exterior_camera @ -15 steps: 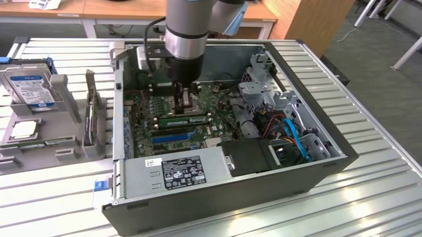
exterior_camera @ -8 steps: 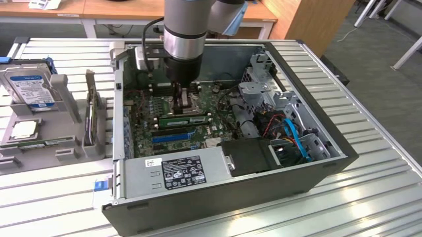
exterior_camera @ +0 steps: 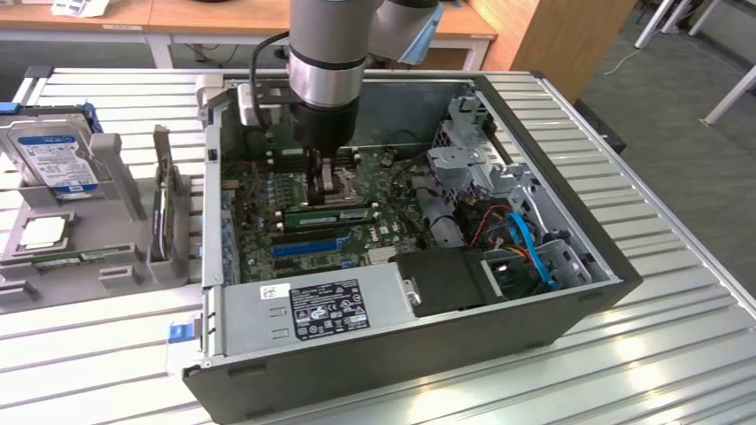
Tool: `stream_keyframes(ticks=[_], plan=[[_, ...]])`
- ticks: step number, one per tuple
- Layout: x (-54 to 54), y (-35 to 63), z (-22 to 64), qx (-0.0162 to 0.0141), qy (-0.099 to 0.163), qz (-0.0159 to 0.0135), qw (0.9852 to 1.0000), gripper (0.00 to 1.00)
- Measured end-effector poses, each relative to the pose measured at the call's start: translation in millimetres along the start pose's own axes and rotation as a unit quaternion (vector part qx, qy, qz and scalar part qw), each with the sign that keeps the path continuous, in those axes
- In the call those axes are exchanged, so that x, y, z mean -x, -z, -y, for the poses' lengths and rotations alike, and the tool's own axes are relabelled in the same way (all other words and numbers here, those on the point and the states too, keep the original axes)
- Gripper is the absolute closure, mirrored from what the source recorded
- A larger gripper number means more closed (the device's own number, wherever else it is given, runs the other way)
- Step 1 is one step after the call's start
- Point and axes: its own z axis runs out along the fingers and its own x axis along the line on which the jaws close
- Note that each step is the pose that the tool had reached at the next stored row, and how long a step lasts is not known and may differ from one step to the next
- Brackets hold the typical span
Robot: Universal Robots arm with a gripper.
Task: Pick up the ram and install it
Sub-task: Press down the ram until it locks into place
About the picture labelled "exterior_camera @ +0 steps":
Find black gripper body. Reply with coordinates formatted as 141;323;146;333
292;97;360;154

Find green RAM stick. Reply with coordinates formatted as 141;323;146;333
0;247;136;270
281;206;374;230

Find metal CPU socket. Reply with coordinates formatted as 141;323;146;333
298;166;362;209

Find green motherboard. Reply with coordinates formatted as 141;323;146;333
218;132;468;285

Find black expansion slot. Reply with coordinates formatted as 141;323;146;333
269;228;349;247

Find blue expansion slot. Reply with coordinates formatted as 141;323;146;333
269;236;352;259

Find graphics card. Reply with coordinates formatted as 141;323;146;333
149;123;180;263

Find metal disk bay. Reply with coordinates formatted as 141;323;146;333
425;94;612;294

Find grey power supply unit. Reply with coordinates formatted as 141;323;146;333
220;260;421;358

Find blue disk caddy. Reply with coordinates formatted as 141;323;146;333
0;102;105;135

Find grey parts rack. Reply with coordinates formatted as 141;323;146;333
0;131;197;314

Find blue case latch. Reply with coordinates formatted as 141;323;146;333
166;324;202;344

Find wooden cabinet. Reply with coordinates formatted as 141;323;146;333
470;0;640;104

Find black open PC case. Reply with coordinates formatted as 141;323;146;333
180;73;645;420

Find hard disk with blue label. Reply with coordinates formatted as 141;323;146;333
0;113;100;201

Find silver CPU chip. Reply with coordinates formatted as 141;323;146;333
16;213;77;252

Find white papers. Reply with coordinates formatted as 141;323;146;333
48;0;112;18

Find white table leg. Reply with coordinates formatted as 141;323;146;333
633;0;678;50
701;65;756;126

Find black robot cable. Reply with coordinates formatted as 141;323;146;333
249;29;292;129

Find wooden desk with white frame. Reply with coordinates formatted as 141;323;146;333
0;0;498;71

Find blue flat wire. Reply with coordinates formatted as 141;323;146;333
508;211;560;292

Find white floor cable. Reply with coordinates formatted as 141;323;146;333
602;30;668;76

